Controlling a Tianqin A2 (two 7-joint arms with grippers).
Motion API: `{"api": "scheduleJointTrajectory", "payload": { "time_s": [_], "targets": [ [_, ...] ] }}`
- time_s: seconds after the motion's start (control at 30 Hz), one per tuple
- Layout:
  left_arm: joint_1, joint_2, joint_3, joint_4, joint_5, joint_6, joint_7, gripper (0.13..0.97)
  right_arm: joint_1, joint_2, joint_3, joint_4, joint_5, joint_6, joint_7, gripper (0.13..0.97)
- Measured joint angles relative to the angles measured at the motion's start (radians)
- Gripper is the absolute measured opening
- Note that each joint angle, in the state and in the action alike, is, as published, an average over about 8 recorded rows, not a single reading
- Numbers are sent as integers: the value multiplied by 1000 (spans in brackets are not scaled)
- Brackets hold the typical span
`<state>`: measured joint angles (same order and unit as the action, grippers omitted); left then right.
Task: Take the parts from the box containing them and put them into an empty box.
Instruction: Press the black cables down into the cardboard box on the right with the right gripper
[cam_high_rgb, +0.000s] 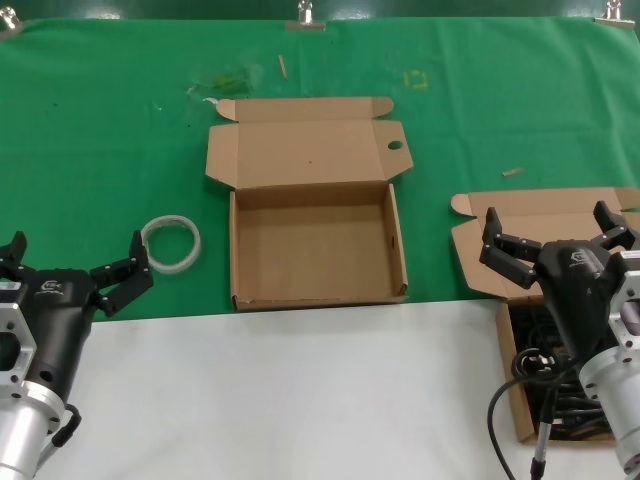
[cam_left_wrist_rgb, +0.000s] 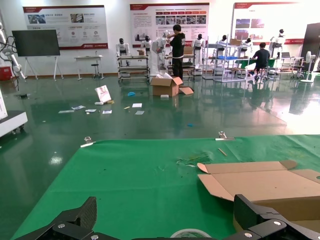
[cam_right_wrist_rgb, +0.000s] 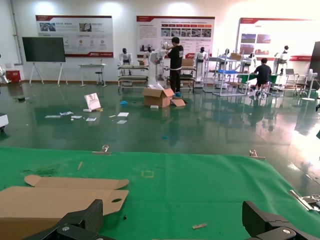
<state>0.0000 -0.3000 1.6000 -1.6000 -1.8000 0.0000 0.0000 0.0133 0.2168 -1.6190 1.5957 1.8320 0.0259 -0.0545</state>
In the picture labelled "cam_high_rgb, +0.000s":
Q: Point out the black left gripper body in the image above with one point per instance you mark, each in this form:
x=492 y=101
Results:
x=60 y=320

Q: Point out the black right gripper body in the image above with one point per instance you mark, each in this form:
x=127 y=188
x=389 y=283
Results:
x=570 y=290

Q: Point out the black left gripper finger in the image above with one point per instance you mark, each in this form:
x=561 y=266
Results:
x=14 y=252
x=125 y=280

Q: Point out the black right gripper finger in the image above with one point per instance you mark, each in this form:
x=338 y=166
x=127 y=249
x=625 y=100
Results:
x=617 y=235
x=510 y=257

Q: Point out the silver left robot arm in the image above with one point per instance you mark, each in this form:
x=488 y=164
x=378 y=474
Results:
x=20 y=430

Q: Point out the open cardboard box with hole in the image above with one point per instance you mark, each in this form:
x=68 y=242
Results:
x=300 y=150

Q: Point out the clear tape roll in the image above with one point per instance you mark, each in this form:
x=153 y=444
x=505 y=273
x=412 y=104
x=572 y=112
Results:
x=172 y=268

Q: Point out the short wooden piece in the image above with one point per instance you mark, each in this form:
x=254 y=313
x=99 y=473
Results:
x=512 y=172

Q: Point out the green table cloth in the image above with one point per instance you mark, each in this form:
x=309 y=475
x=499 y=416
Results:
x=100 y=125

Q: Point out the clear plastic wrapper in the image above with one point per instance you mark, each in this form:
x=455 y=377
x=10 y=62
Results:
x=227 y=81

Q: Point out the thin wooden stick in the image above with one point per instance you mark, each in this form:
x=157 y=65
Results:
x=283 y=66

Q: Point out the silver left camera bracket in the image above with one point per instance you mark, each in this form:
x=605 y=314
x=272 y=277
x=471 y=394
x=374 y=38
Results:
x=12 y=320

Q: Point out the silver camera bracket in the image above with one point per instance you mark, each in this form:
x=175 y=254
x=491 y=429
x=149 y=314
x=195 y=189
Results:
x=622 y=285
x=12 y=320

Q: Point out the silver right camera bracket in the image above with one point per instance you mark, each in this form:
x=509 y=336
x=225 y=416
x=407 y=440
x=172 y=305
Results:
x=622 y=285

